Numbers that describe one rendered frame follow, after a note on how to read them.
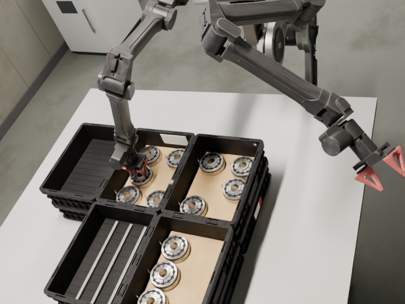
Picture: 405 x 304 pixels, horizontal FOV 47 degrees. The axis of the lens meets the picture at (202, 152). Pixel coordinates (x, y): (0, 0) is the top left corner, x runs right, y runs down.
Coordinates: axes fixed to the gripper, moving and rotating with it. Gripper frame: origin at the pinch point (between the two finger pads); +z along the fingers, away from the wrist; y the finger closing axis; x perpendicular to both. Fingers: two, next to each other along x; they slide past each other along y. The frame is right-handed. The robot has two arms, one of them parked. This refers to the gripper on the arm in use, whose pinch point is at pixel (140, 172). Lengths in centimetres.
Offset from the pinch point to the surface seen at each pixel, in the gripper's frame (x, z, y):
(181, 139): 18.5, -3.2, 13.1
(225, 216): -10.7, 3.9, 42.0
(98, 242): -32.7, 4.7, -4.9
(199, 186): 0.9, 3.9, 26.4
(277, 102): 64, 16, 41
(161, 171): 5.5, 4.1, 6.4
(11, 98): 102, 73, -208
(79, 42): 175, 70, -179
